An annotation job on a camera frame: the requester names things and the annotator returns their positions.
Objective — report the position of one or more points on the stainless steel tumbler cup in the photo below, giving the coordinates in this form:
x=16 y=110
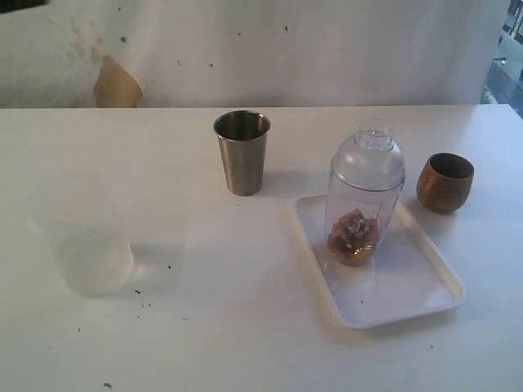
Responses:
x=242 y=137

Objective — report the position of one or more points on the clear plastic shaker cup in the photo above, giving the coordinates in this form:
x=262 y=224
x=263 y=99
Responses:
x=342 y=198

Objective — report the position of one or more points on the clear plastic shaker lid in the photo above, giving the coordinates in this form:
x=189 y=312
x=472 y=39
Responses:
x=370 y=159

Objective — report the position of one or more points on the large gold coin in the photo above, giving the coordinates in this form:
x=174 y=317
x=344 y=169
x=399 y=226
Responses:
x=361 y=255

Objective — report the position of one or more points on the brown wooden cup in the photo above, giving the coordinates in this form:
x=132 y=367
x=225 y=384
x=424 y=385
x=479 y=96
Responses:
x=445 y=182

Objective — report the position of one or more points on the white rectangular plastic tray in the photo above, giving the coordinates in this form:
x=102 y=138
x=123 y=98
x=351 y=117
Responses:
x=408 y=277

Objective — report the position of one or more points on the frosted translucent plastic cup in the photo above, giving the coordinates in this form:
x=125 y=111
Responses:
x=77 y=216

